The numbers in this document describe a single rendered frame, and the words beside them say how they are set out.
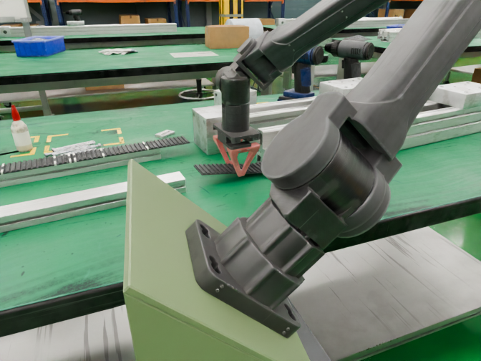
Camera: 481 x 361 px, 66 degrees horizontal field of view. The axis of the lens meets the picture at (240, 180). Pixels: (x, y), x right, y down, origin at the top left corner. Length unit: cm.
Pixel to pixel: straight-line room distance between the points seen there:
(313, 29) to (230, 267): 45
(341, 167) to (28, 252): 51
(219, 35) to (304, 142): 264
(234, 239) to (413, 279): 123
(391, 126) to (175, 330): 25
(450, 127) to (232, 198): 69
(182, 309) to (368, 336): 104
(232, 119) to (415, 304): 94
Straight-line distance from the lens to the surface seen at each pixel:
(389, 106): 36
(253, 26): 470
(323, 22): 65
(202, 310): 28
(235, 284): 32
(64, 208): 73
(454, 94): 118
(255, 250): 31
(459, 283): 158
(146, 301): 25
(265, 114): 97
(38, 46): 285
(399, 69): 38
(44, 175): 91
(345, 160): 32
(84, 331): 131
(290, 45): 68
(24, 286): 61
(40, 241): 69
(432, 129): 111
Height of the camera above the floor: 114
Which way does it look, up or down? 27 degrees down
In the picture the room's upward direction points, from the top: straight up
